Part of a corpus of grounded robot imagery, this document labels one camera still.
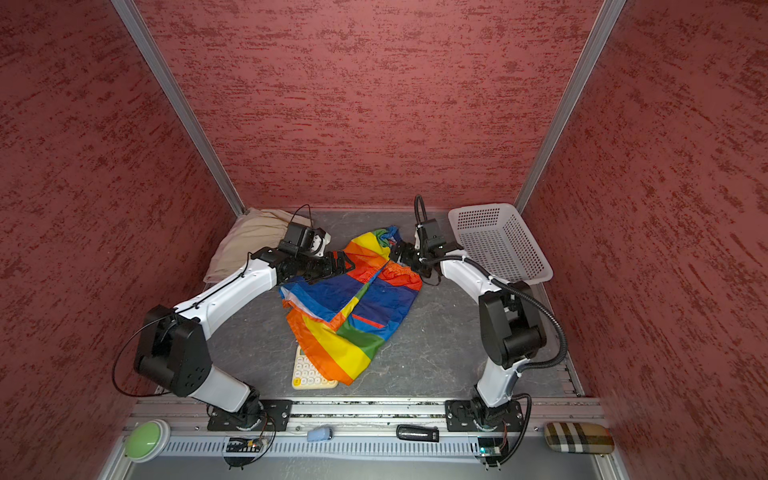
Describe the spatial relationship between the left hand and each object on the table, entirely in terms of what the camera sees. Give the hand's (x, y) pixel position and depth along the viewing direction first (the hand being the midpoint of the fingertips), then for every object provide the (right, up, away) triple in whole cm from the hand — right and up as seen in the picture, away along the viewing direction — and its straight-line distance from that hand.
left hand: (342, 275), depth 85 cm
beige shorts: (-38, +13, +18) cm, 44 cm away
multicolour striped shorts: (0, -14, +2) cm, 14 cm away
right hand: (+16, +2, +6) cm, 17 cm away
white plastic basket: (+55, +11, +28) cm, 63 cm away
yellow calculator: (-9, -27, -6) cm, 29 cm away
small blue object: (-3, -37, -14) cm, 40 cm away
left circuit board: (-22, -41, -13) cm, 48 cm away
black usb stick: (+21, -36, -15) cm, 45 cm away
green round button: (-44, -38, -16) cm, 60 cm away
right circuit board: (+39, -40, -14) cm, 58 cm away
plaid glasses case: (+59, -36, -17) cm, 71 cm away
